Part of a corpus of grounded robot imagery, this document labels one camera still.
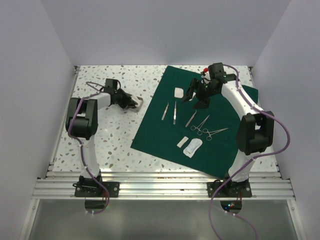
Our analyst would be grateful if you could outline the steel hemostat forceps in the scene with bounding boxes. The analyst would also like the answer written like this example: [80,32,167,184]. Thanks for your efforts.
[202,128,228,141]
[190,115,210,136]

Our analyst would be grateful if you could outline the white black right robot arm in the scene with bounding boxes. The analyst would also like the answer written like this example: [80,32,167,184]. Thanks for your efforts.
[182,72,274,197]

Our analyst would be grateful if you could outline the stainless steel tray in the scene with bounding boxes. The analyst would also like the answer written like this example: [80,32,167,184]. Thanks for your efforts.
[125,95,144,113]

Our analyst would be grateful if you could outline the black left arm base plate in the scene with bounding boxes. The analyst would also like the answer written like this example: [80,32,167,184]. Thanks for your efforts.
[72,181,120,198]

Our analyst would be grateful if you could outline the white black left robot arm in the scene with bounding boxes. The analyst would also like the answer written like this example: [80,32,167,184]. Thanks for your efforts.
[65,87,144,197]

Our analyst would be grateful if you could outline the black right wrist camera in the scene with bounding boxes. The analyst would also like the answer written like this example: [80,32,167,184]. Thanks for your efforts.
[208,62,227,79]

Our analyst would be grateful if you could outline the curved-tip steel tweezers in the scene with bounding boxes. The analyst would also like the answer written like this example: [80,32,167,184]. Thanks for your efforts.
[161,102,169,121]
[185,110,197,128]

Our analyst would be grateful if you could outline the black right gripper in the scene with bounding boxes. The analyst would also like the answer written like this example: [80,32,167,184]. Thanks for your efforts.
[182,77,219,110]

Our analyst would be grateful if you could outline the curved-tip steel tweezers left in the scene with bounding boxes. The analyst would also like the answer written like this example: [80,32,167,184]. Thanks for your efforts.
[161,102,169,121]

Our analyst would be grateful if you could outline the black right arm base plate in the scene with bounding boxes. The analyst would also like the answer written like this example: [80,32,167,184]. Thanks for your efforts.
[206,179,253,198]

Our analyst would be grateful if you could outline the curved-tip steel tweezers right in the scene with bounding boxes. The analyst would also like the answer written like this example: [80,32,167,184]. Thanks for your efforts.
[185,110,197,128]

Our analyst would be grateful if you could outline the dark green surgical cloth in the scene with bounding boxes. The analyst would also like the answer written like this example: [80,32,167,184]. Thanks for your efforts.
[131,65,260,180]

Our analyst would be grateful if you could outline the white printed sterile packet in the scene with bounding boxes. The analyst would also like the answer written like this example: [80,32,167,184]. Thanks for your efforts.
[183,138,203,158]

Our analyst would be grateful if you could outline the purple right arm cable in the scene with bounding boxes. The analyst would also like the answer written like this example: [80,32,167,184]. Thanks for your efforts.
[209,63,293,240]

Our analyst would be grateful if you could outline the steel hemostat forceps left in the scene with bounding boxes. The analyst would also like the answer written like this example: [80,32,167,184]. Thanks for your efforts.
[190,115,210,136]

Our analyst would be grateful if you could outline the straight steel tweezers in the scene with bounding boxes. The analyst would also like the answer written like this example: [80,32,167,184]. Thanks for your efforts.
[173,101,177,125]

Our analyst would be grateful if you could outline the steel hemostat forceps right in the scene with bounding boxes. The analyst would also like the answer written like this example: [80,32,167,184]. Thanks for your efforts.
[202,128,228,141]

